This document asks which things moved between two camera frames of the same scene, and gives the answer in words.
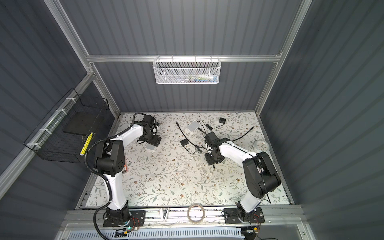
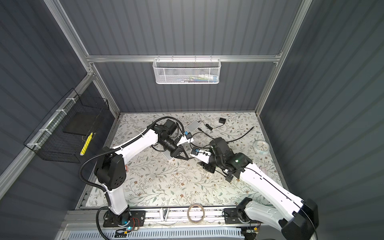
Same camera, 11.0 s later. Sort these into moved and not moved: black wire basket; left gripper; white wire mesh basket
Moved: left gripper
Not moved: white wire mesh basket; black wire basket
